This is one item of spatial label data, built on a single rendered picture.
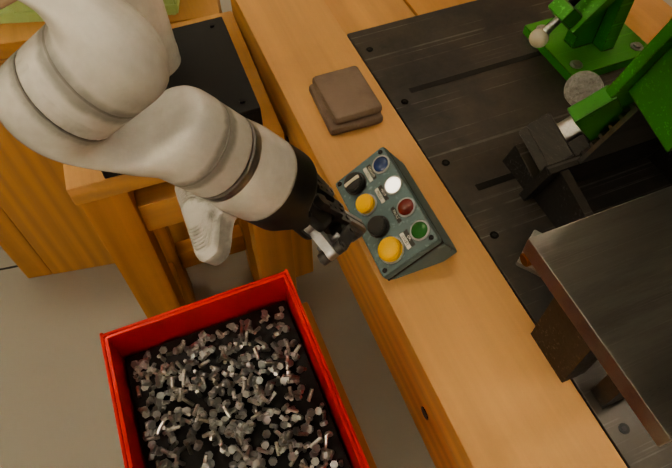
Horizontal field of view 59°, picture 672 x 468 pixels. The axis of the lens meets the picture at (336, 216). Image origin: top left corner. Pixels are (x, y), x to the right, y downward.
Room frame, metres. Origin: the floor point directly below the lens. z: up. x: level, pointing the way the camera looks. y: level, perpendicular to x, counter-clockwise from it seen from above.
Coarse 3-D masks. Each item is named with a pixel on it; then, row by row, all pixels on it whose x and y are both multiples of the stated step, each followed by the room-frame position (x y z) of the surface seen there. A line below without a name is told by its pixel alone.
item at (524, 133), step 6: (522, 132) 0.50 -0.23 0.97; (528, 132) 0.50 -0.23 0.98; (522, 138) 0.50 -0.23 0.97; (528, 138) 0.49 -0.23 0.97; (528, 144) 0.49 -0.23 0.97; (534, 144) 0.48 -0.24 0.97; (534, 150) 0.48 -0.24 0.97; (534, 156) 0.47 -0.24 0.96; (540, 156) 0.47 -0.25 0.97; (540, 162) 0.46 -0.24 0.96; (546, 162) 0.46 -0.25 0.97; (540, 168) 0.46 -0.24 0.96
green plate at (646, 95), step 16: (656, 48) 0.40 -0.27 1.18; (640, 64) 0.41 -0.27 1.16; (656, 64) 0.41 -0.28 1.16; (624, 80) 0.42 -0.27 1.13; (640, 80) 0.42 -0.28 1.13; (656, 80) 0.40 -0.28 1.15; (624, 96) 0.43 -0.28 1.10; (640, 96) 0.41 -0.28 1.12; (656, 96) 0.40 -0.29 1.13; (656, 112) 0.39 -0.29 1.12; (656, 128) 0.38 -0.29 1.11
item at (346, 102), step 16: (320, 80) 0.64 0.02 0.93; (336, 80) 0.64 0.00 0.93; (352, 80) 0.64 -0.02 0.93; (320, 96) 0.62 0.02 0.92; (336, 96) 0.61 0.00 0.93; (352, 96) 0.61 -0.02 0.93; (368, 96) 0.61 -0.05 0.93; (320, 112) 0.60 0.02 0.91; (336, 112) 0.58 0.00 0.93; (352, 112) 0.58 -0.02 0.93; (368, 112) 0.59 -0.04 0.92; (336, 128) 0.57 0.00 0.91; (352, 128) 0.57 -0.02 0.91
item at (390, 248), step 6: (384, 240) 0.37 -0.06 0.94; (390, 240) 0.37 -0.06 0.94; (396, 240) 0.37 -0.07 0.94; (378, 246) 0.37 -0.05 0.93; (384, 246) 0.36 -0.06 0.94; (390, 246) 0.36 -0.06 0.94; (396, 246) 0.36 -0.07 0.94; (378, 252) 0.36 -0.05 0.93; (384, 252) 0.36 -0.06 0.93; (390, 252) 0.35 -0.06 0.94; (396, 252) 0.35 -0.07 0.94; (384, 258) 0.35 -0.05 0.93; (390, 258) 0.35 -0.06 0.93; (396, 258) 0.35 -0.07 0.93
